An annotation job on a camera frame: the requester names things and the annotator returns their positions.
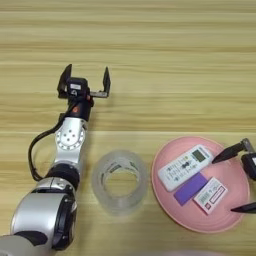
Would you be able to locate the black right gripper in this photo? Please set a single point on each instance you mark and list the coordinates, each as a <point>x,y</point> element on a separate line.
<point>250,165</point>

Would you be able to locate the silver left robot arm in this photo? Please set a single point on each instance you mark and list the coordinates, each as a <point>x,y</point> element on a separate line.
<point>68,140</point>

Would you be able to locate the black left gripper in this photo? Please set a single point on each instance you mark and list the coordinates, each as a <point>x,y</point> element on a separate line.
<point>81,110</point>

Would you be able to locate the purple rectangular block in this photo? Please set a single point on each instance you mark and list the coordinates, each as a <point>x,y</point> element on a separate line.
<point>188,190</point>

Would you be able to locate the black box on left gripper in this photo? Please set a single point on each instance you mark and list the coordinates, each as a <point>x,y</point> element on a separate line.
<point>76,87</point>

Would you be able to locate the clear tape roll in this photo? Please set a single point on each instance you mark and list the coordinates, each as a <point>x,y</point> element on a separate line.
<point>100,190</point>

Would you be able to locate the white and red eraser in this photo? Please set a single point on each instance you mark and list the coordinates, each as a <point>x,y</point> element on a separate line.
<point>210,196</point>

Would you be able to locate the white remote control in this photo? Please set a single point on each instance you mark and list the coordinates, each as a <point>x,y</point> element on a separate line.
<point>180,170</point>

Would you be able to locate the pink round plate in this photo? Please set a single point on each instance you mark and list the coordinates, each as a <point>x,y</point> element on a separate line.
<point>220,213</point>

